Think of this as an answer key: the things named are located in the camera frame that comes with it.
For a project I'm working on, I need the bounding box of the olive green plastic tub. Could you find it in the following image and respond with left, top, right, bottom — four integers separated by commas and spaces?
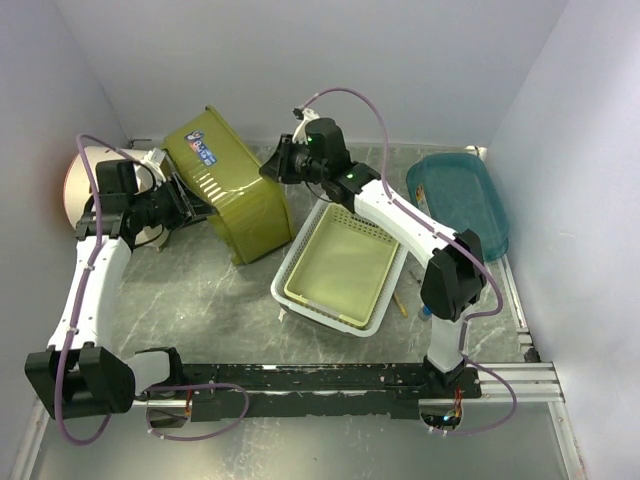
162, 105, 295, 265

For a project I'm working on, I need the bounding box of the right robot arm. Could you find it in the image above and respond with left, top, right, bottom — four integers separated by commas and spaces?
260, 109, 487, 398

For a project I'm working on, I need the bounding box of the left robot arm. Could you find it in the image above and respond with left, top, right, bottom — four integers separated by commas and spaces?
24, 160, 216, 419

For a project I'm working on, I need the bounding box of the aluminium front frame rail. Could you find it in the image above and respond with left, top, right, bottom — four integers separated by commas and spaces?
12, 363, 585, 479

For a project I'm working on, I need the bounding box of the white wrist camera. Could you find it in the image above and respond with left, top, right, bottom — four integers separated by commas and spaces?
292, 107, 320, 144
141, 148, 171, 183

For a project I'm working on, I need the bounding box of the small blue capped vial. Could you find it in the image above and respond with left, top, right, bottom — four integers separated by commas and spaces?
418, 305, 432, 321

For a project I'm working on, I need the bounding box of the translucent blue plastic container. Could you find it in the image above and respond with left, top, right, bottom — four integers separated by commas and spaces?
406, 152, 509, 262

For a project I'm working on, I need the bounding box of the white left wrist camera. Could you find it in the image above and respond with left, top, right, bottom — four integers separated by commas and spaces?
141, 148, 171, 183

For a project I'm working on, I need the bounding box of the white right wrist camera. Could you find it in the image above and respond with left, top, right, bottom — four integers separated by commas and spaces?
292, 107, 320, 144

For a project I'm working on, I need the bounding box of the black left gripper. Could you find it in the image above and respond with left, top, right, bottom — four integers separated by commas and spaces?
130, 171, 219, 232

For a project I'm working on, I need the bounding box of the yellow pencil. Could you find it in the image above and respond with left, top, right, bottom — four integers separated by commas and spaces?
393, 292, 408, 318

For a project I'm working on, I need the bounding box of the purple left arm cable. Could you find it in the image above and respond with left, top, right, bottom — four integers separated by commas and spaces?
53, 133, 251, 446

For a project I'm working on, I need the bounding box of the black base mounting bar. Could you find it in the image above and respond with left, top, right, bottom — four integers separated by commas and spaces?
124, 362, 483, 422

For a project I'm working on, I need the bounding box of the pale yellow perforated basket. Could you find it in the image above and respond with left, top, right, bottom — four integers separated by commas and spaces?
283, 205, 401, 323

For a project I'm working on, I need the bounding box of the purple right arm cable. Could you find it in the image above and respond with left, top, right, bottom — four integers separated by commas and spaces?
302, 88, 518, 437

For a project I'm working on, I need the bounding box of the beige cylindrical roll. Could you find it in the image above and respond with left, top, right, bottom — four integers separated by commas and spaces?
63, 146, 169, 251

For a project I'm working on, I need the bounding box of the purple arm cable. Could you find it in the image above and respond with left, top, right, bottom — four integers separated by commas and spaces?
53, 133, 251, 446
302, 88, 518, 437

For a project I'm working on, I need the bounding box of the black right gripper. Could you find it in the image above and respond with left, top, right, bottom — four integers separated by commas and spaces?
260, 134, 327, 185

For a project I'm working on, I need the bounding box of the clear syringe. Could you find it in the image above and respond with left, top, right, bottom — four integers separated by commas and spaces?
409, 270, 423, 285

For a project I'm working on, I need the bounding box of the white plastic tray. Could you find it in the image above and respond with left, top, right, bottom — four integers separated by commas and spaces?
270, 200, 409, 338

